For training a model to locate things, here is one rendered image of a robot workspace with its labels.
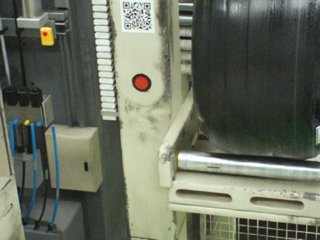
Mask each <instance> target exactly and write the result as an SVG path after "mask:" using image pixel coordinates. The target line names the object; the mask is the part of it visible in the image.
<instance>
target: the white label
mask: <svg viewBox="0 0 320 240"><path fill-rule="evenodd" d="M319 143H320V126H319V127H317V128H316V145H318V144H319Z"/></svg>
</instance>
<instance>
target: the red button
mask: <svg viewBox="0 0 320 240"><path fill-rule="evenodd" d="M135 85H136V87H137V88H139V89H141V90H143V89H145V88H146V87H147V86H148V81H147V79H146V78H145V77H138V78H137V79H136V80H135Z"/></svg>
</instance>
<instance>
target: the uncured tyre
mask: <svg viewBox="0 0 320 240"><path fill-rule="evenodd" d="M191 80H192V93H193V102H194V109H195V114H196V119H197V122H198V125H199V128H200V130H201V131H202V133H203V134H204V135H205V136H206V137H207V138H208V139H209V140H210V142H211V143H212V144H213V145H214V146H215V147H216V148H217V149H219V150H222V151H224V152H227V153H230V154H238V155H249V156H260V157H271V158H282V159H293V160H306V159H311V158H315V157H317V156H318V155H320V143H319V144H318V145H316V128H317V127H319V126H320V0H194V2H193V14H192V30H191Z"/></svg>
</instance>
